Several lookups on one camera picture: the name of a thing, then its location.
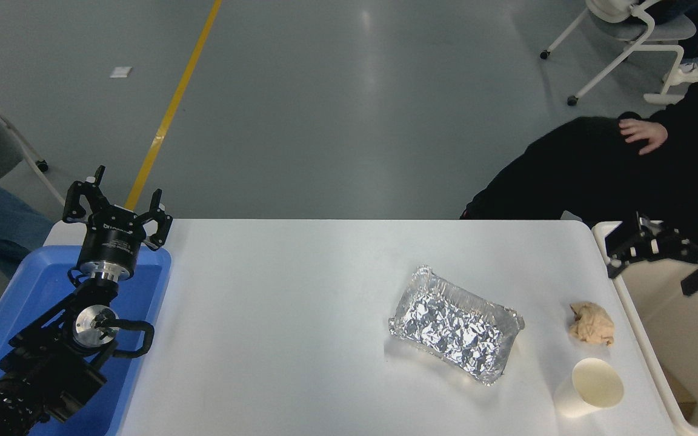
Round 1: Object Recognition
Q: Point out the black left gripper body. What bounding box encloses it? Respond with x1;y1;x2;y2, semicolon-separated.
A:
78;206;148;268

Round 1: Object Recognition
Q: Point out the silver foil tray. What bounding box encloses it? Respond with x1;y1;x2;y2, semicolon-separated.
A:
388;265;525;385

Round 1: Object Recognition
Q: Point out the white paper cup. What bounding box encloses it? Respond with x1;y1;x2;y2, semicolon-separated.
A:
554;357;625;418

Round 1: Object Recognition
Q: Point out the right hand of person beside bin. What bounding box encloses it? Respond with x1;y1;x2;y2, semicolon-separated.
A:
618;118;670;156

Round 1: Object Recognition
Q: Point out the blue plastic tray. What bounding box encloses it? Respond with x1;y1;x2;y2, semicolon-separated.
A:
0;244;173;436

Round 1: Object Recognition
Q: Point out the crumpled tan paper ball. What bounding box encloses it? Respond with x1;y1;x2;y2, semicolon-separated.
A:
569;302;616;346

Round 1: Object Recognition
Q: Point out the person beside bin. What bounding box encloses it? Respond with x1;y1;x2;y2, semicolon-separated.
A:
461;61;698;243

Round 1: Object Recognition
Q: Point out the large pale bin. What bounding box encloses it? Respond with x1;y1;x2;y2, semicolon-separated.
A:
591;221;698;436

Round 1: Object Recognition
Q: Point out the grey chair with white frame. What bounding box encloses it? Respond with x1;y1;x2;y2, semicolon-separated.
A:
0;58;66;205

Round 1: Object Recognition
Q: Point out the white swivel chair grey seat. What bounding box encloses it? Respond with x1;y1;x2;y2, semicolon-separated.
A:
540;0;698;107

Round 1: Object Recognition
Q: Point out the person on swivel chair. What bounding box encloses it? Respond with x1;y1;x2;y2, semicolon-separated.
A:
628;0;698;86

